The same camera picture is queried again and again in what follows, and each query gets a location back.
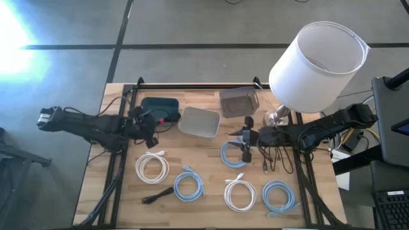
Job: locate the black chair base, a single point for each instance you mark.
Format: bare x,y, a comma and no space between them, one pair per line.
25,158

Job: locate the black keyboard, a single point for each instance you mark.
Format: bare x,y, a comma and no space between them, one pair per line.
393,211

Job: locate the black power adapter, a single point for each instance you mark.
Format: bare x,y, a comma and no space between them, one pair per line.
353,142

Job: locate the dark teal plastic bin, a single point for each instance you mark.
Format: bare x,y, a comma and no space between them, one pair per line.
156,103

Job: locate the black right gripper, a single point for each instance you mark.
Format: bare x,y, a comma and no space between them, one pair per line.
265,136

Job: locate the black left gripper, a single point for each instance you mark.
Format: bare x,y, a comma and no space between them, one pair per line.
143,126

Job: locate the white lamp shade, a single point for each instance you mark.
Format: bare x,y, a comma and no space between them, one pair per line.
316,64

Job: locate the light grey plastic bin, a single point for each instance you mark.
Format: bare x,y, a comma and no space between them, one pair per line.
199,123

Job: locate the grey laptop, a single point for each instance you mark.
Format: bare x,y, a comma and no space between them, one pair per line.
388,127

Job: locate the black aluminium table frame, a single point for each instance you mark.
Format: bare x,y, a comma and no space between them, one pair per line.
198,86

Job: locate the brown-grey slotted plastic bin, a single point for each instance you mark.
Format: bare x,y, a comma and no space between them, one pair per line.
238,102

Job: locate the white paper sheet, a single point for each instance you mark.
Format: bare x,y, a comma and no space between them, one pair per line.
343,182

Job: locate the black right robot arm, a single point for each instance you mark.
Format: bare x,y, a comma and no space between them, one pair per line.
319,131

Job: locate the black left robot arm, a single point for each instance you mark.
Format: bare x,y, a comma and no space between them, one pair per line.
80,126

